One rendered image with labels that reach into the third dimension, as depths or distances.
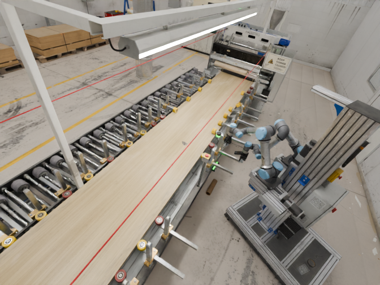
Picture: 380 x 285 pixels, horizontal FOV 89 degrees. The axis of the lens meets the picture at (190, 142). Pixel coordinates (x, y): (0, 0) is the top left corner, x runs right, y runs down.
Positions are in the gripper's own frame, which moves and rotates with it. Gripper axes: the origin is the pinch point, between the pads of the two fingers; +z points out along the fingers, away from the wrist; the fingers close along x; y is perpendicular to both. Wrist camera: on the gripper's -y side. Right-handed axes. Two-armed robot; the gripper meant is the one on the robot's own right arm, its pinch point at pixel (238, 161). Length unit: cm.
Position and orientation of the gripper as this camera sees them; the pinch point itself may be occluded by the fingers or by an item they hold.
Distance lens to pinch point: 268.7
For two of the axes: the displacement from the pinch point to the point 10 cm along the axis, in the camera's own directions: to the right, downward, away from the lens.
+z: -1.3, 7.4, 6.7
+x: 4.6, -5.5, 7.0
